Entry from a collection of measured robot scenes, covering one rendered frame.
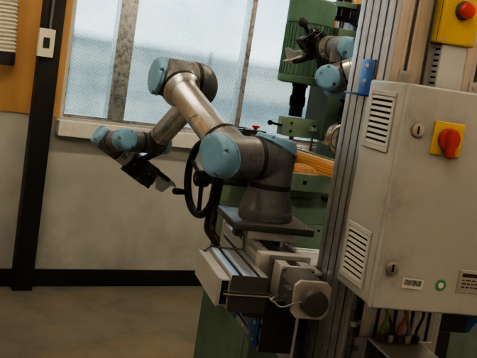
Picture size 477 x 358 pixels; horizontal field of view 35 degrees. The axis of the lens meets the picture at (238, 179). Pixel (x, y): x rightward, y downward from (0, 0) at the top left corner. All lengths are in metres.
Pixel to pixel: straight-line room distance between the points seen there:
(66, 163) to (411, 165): 2.54
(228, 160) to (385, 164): 0.48
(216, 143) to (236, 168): 0.08
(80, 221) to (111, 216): 0.16
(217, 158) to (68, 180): 2.01
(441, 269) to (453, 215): 0.12
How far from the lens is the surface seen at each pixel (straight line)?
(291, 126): 2.82
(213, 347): 3.01
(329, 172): 2.61
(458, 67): 1.79
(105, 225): 4.00
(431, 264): 1.65
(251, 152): 1.97
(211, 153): 1.97
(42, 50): 3.67
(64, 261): 3.99
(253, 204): 2.05
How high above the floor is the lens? 1.19
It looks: 8 degrees down
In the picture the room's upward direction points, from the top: 9 degrees clockwise
